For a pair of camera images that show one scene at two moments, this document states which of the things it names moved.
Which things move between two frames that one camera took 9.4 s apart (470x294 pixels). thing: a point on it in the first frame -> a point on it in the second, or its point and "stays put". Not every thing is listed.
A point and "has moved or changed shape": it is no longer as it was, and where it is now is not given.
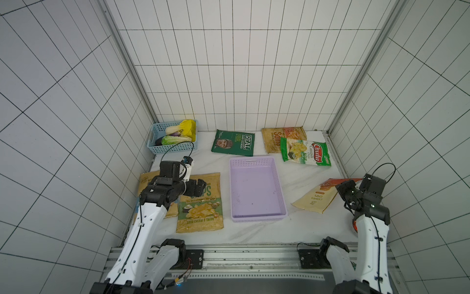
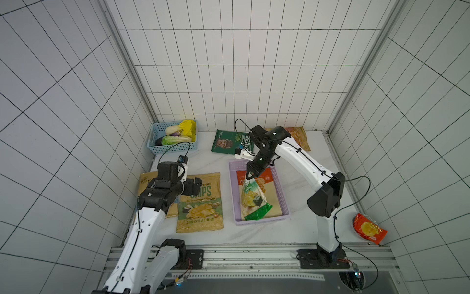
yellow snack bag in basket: [189, 128] stays put
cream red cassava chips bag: [317, 199] has moved or changed shape
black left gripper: [191, 187] stays put
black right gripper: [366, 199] -> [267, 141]
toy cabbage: [174, 140] stays put
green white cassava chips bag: [305, 152] -> [254, 204]
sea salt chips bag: [144, 180] stays put
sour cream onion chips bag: [201, 213] stays put
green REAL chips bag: [233, 142] stays put
